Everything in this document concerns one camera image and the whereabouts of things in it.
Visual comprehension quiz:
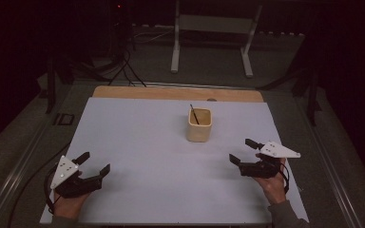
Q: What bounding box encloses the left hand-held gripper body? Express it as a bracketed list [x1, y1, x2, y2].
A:
[49, 155, 104, 200]

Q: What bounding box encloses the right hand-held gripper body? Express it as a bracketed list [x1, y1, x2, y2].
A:
[239, 141, 301, 179]

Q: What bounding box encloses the beige square cup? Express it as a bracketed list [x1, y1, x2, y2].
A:
[185, 107, 213, 143]

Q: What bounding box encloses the thin black brush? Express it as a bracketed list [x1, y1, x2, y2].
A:
[189, 104, 201, 125]

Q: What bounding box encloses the person's right hand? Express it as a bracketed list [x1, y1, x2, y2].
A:
[254, 157, 288, 205]

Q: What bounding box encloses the person's left hand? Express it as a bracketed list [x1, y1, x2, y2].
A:
[50, 189, 91, 221]

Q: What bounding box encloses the white table mat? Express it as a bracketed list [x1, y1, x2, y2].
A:
[39, 96, 310, 225]

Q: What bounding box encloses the black stand leg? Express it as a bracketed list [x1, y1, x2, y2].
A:
[46, 53, 75, 115]
[293, 69, 323, 127]

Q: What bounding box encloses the white metal stand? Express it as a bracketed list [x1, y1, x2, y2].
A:
[170, 0, 264, 79]

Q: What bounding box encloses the right hand-held gripper cable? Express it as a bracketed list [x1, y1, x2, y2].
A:
[279, 162, 290, 195]

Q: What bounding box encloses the hand-held gripper cable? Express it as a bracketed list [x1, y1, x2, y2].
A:
[279, 162, 290, 195]
[43, 170, 57, 215]

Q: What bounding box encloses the left hand-held gripper cable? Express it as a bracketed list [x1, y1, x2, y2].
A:
[43, 170, 57, 215]

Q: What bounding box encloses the long black floor cable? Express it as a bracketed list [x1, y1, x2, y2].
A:
[8, 142, 72, 228]

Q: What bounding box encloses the bundle of black cables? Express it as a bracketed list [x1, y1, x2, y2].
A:
[75, 31, 147, 87]

